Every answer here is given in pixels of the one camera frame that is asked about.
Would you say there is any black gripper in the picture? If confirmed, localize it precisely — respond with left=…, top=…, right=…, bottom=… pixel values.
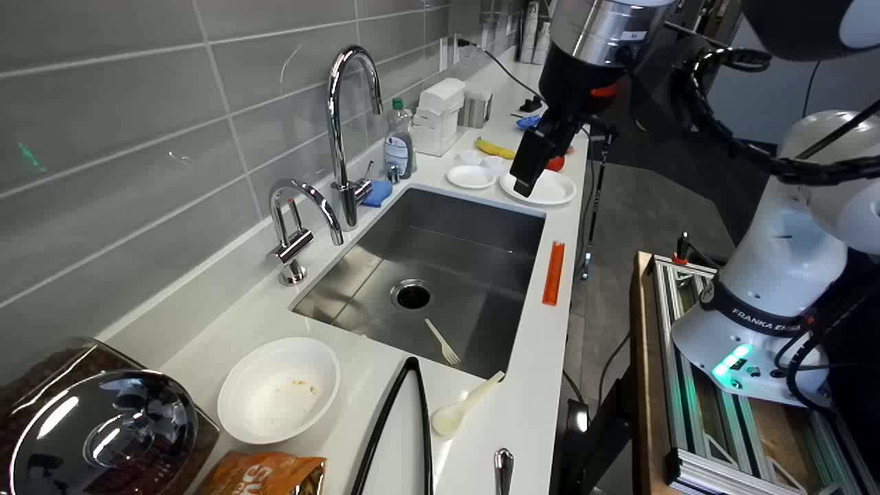
left=508, top=38, right=637, bottom=199

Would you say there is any black looped cooking utensil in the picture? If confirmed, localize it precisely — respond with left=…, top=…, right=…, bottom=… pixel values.
left=348, top=356, right=437, bottom=495

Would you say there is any white bowl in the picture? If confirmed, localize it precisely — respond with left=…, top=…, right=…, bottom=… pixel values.
left=215, top=335, right=344, bottom=450

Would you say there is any large white plate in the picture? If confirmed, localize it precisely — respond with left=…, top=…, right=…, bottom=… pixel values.
left=495, top=165, right=578, bottom=209

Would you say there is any yellow item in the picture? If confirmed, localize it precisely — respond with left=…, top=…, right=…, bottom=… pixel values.
left=472, top=135, right=517, bottom=164

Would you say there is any small white plate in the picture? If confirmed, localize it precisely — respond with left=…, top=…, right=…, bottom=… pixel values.
left=442, top=164, right=501, bottom=194

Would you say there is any silver metal holder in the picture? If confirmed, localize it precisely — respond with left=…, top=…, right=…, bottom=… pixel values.
left=458, top=88, right=495, bottom=129

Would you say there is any stainless steel sink basin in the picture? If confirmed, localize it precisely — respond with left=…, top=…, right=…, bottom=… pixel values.
left=288, top=187, right=547, bottom=382

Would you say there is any orange strip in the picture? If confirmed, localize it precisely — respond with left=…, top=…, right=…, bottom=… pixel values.
left=538, top=241, right=569, bottom=309

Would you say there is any bottle with green cap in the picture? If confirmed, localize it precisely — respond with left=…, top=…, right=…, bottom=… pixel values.
left=380, top=93, right=417, bottom=186

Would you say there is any blue sponge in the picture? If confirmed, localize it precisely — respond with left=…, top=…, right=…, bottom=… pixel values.
left=358, top=180, right=395, bottom=209

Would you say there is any tall chrome gooseneck faucet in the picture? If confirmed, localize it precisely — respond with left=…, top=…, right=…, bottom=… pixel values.
left=323, top=45, right=384, bottom=228

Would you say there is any small white plastic spoon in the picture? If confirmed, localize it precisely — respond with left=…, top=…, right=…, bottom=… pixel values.
left=420, top=316, right=461, bottom=368

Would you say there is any wooden robot platform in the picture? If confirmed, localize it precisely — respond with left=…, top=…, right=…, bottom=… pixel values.
left=630, top=249, right=682, bottom=495

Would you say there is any small chrome faucet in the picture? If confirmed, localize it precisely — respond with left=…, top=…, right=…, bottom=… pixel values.
left=266, top=176, right=345, bottom=286

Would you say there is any white plastic serving spoon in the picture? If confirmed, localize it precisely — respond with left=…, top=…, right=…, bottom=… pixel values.
left=431, top=368, right=506, bottom=441

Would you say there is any metal spoon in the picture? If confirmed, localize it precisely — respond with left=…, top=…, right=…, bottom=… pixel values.
left=492, top=445, right=517, bottom=495

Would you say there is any orange snack bag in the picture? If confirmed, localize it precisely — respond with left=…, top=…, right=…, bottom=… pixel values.
left=194, top=450, right=330, bottom=495

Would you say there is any dark cooker with glass lid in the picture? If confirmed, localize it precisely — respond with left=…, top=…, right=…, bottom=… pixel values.
left=0, top=338, right=223, bottom=495

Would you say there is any black wall power cable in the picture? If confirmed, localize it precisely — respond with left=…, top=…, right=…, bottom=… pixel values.
left=451, top=33, right=545, bottom=109

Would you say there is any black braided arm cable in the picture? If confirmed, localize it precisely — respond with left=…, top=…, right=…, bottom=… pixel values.
left=670, top=45, right=880, bottom=187

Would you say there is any aluminium extrusion frame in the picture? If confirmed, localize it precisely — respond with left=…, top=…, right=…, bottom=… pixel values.
left=651, top=257, right=880, bottom=495

